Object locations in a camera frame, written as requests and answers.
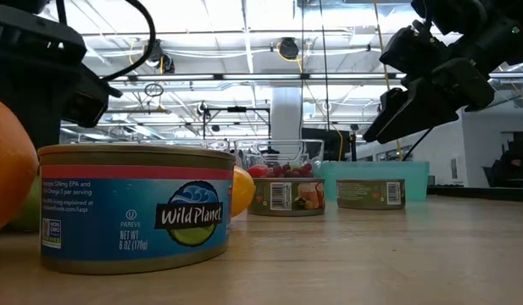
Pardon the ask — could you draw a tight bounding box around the red toy grape bunch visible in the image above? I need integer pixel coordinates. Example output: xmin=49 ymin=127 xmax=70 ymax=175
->
xmin=264 ymin=163 xmax=315 ymax=179

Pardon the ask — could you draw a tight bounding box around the toy orange fruit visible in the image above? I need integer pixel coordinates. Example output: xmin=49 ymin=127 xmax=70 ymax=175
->
xmin=0 ymin=95 xmax=40 ymax=236

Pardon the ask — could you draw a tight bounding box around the small silver food can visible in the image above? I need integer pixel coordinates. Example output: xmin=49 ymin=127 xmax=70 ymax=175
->
xmin=247 ymin=177 xmax=326 ymax=218
xmin=336 ymin=178 xmax=407 ymax=211

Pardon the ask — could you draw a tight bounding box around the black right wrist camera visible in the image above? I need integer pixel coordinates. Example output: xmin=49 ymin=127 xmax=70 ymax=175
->
xmin=378 ymin=19 xmax=451 ymax=80

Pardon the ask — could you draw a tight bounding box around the clear plastic bin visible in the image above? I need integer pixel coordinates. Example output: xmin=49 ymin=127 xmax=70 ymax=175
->
xmin=232 ymin=138 xmax=325 ymax=180

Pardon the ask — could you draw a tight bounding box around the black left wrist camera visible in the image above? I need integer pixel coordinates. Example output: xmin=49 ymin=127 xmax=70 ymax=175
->
xmin=64 ymin=63 xmax=124 ymax=130

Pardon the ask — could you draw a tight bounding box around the black monitor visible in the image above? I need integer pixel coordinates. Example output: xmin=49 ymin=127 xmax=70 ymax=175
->
xmin=301 ymin=126 xmax=352 ymax=162

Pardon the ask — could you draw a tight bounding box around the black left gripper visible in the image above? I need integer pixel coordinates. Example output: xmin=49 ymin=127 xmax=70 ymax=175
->
xmin=0 ymin=4 xmax=88 ymax=150

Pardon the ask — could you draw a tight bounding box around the red toy bell pepper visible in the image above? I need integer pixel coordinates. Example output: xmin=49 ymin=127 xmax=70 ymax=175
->
xmin=247 ymin=164 xmax=270 ymax=179

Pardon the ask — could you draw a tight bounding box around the person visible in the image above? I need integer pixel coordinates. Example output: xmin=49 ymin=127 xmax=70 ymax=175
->
xmin=492 ymin=146 xmax=523 ymax=188

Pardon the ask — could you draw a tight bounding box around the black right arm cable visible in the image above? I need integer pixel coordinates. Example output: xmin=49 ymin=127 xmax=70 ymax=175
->
xmin=403 ymin=125 xmax=435 ymax=162

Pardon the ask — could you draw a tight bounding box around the black ceiling cable reel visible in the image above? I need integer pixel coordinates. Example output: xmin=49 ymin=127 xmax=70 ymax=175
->
xmin=142 ymin=38 xmax=176 ymax=74
xmin=280 ymin=36 xmax=300 ymax=60

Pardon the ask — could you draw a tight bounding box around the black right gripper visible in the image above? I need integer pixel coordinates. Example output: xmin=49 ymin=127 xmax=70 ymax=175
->
xmin=362 ymin=57 xmax=495 ymax=145

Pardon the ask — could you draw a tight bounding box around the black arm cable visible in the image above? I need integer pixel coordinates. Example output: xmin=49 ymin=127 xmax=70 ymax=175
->
xmin=403 ymin=125 xmax=435 ymax=162
xmin=100 ymin=0 xmax=157 ymax=82

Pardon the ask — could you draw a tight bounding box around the black hanging cable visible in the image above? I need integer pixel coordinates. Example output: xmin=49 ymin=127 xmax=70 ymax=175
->
xmin=318 ymin=0 xmax=332 ymax=162

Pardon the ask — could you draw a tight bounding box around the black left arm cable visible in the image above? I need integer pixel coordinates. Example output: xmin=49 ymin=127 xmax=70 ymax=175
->
xmin=100 ymin=0 xmax=157 ymax=82

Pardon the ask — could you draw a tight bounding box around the yellow hanging cable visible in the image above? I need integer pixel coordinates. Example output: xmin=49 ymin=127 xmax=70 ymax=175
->
xmin=373 ymin=0 xmax=404 ymax=161

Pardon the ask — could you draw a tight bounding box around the green toy pear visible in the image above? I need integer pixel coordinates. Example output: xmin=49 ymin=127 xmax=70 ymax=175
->
xmin=6 ymin=175 xmax=42 ymax=233

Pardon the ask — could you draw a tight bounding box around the teal plastic bin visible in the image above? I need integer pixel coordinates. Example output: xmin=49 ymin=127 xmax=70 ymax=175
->
xmin=314 ymin=160 xmax=431 ymax=202

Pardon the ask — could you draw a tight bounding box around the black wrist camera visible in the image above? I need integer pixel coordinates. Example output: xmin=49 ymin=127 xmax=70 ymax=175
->
xmin=64 ymin=63 xmax=124 ymax=130
xmin=378 ymin=19 xmax=451 ymax=80

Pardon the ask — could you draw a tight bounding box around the blue label tuna can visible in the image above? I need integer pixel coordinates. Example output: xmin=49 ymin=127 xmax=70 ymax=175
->
xmin=37 ymin=142 xmax=237 ymax=275

